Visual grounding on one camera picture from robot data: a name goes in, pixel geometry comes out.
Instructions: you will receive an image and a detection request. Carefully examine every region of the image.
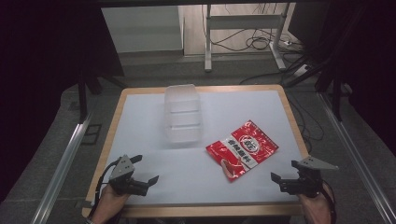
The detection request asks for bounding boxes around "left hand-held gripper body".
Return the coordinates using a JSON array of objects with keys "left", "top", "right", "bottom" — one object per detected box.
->
[{"left": 107, "top": 154, "right": 149, "bottom": 198}]

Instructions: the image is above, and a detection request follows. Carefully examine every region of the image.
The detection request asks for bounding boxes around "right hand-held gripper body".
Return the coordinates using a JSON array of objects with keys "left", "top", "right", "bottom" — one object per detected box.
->
[{"left": 278, "top": 155, "right": 340, "bottom": 199}]

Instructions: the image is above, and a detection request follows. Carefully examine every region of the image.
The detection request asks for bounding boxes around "person's right hand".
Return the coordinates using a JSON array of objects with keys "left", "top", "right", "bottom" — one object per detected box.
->
[{"left": 297, "top": 182, "right": 332, "bottom": 224}]

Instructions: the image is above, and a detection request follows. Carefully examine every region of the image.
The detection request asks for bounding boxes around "person's left hand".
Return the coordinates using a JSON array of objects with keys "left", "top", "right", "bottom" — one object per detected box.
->
[{"left": 92, "top": 183, "right": 131, "bottom": 222}]

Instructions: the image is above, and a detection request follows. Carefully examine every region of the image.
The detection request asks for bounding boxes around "red and white snack packet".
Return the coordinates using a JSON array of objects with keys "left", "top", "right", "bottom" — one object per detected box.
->
[{"left": 205, "top": 119, "right": 279, "bottom": 183}]

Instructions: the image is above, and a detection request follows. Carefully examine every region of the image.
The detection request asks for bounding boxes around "black floor grate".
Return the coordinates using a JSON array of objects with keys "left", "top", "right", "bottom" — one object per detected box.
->
[{"left": 81, "top": 123, "right": 103, "bottom": 146}]

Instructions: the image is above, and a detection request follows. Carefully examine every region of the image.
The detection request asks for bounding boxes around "clear plastic container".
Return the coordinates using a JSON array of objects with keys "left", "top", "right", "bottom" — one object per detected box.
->
[{"left": 163, "top": 83, "right": 204, "bottom": 145}]

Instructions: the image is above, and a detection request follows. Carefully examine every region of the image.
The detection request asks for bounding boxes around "black stand leg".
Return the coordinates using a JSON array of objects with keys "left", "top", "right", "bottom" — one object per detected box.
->
[
  {"left": 77, "top": 69, "right": 89, "bottom": 125},
  {"left": 330, "top": 71, "right": 344, "bottom": 122}
]

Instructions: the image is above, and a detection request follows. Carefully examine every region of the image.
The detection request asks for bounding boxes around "white power strip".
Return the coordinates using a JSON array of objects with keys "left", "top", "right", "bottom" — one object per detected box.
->
[{"left": 292, "top": 63, "right": 312, "bottom": 78}]

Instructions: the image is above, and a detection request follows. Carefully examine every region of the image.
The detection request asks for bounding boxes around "white panel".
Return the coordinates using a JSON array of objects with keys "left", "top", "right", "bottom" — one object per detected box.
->
[{"left": 100, "top": 5, "right": 185, "bottom": 54}]

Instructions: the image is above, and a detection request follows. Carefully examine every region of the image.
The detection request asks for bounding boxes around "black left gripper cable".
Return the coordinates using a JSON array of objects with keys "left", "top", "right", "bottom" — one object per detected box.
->
[{"left": 87, "top": 156, "right": 123, "bottom": 220}]

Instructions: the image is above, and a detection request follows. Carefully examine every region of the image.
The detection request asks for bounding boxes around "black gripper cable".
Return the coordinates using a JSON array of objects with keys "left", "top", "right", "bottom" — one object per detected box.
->
[
  {"left": 87, "top": 156, "right": 123, "bottom": 220},
  {"left": 320, "top": 180, "right": 338, "bottom": 224}
]

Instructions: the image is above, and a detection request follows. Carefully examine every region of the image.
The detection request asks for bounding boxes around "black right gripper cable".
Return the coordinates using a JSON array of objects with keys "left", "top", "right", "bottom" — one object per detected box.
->
[{"left": 320, "top": 180, "right": 338, "bottom": 224}]

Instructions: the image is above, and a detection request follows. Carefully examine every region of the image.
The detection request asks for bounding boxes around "aluminium floor rail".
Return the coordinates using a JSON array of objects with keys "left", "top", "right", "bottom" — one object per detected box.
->
[
  {"left": 30, "top": 112, "right": 94, "bottom": 224},
  {"left": 317, "top": 91, "right": 396, "bottom": 224}
]

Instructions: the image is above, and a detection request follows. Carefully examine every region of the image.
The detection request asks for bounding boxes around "white metal stand frame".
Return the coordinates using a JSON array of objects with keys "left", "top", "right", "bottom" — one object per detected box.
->
[{"left": 204, "top": 3, "right": 292, "bottom": 73}]

